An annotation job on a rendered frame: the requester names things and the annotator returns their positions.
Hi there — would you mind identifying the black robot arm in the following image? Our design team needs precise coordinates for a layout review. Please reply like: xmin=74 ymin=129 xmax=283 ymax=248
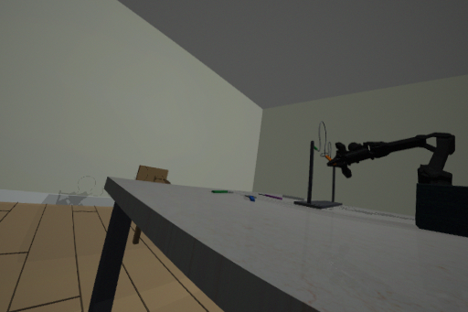
xmin=345 ymin=133 xmax=455 ymax=186

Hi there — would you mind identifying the blue handle with grey loop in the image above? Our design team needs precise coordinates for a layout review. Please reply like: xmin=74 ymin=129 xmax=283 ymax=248
xmin=245 ymin=195 xmax=257 ymax=202

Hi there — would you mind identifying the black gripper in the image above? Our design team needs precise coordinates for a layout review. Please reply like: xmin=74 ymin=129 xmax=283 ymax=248
xmin=326 ymin=143 xmax=361 ymax=178

